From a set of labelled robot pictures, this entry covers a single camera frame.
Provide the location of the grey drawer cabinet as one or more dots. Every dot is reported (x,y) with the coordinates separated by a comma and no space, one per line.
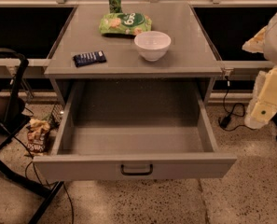
(189,55)

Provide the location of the grey top drawer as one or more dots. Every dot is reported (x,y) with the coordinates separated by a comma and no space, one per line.
(107,123)

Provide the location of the white ceramic bowl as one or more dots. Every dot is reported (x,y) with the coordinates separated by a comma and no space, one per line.
(152,45)

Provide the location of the green soda can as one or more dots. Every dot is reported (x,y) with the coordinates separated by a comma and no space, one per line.
(115,0)

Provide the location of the dark blue snack bar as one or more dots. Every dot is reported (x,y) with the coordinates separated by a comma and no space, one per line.
(89,58)

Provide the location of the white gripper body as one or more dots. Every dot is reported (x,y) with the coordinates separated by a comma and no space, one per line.
(276,36)

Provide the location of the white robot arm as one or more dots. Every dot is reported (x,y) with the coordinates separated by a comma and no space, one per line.
(265,41)

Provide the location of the black metal stand frame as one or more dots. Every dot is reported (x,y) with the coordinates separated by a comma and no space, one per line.
(11,122)

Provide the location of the black top drawer handle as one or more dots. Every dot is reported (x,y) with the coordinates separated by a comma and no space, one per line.
(127,171)

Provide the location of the green chip bag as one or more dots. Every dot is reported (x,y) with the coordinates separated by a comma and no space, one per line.
(125,23)

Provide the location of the brown snack bag on floor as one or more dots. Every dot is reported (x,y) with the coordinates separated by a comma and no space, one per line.
(37,136)

